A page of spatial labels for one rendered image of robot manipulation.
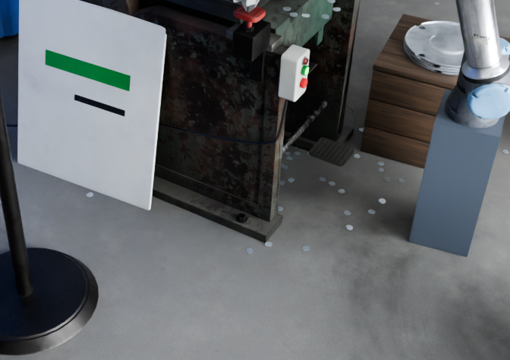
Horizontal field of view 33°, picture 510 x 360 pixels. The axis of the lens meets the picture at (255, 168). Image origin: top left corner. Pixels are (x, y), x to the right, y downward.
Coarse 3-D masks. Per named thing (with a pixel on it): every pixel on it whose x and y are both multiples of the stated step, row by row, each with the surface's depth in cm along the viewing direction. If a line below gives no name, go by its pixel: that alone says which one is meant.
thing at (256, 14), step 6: (240, 6) 217; (234, 12) 216; (240, 12) 215; (246, 12) 215; (252, 12) 215; (258, 12) 215; (264, 12) 216; (240, 18) 215; (246, 18) 214; (252, 18) 213; (258, 18) 214; (246, 24) 218
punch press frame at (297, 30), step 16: (144, 0) 250; (160, 0) 247; (272, 0) 245; (288, 0) 245; (304, 0) 246; (320, 0) 255; (208, 16) 241; (272, 16) 238; (288, 16) 238; (320, 16) 259; (272, 32) 233; (288, 32) 241; (304, 32) 252; (320, 32) 265; (304, 128) 278; (288, 144) 270
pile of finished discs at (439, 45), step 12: (420, 24) 293; (432, 24) 293; (444, 24) 294; (456, 24) 294; (408, 36) 286; (420, 36) 286; (432, 36) 287; (444, 36) 286; (456, 36) 286; (408, 48) 280; (420, 48) 281; (432, 48) 281; (444, 48) 280; (456, 48) 281; (420, 60) 276; (432, 60) 275; (444, 60) 275; (456, 60) 276; (444, 72) 274; (456, 72) 273
